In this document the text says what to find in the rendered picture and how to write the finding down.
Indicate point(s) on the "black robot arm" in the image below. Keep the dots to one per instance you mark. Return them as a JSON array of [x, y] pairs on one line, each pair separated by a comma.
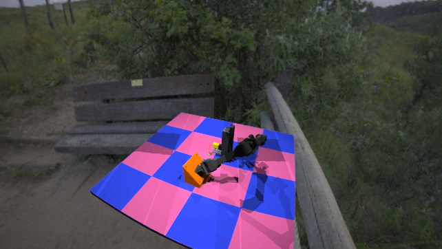
[[243, 149]]

